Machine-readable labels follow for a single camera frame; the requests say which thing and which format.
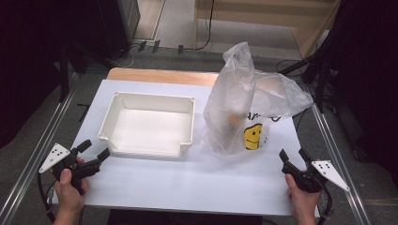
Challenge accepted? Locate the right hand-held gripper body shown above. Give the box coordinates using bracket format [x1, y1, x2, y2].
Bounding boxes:
[281, 159, 351, 194]

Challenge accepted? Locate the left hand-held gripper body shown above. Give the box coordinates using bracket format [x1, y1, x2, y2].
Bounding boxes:
[38, 142, 101, 195]

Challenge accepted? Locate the orange bottle with white cap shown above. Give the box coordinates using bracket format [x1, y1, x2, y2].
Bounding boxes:
[226, 111, 245, 132]

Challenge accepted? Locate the clear plastic bag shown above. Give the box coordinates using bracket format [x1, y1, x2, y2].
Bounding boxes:
[200, 41, 314, 156]

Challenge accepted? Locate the person's right hand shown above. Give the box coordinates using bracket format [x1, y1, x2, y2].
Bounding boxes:
[284, 173, 321, 218]

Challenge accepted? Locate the person's left hand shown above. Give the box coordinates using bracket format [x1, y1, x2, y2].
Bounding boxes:
[54, 157, 90, 217]

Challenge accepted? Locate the white plastic bin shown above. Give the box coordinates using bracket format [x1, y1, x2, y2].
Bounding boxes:
[97, 91, 196, 158]

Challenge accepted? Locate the black tripod stand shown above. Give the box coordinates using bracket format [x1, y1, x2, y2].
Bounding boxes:
[278, 51, 334, 114]

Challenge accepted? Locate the white board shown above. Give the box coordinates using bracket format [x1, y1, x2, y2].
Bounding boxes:
[51, 79, 320, 218]

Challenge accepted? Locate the dark cabinet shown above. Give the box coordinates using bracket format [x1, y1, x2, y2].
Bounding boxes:
[95, 0, 141, 61]

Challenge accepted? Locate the wooden shelf unit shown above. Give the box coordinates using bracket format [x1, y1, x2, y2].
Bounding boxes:
[193, 0, 343, 59]

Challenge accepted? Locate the metal floor rail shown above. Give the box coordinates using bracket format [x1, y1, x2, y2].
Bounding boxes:
[304, 83, 372, 225]
[0, 88, 78, 225]

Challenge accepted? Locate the right hand-held gripper cable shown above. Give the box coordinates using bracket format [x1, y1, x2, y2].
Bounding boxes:
[317, 186, 333, 225]

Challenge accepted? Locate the black hanging cable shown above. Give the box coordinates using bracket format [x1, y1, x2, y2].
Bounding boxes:
[195, 0, 216, 52]

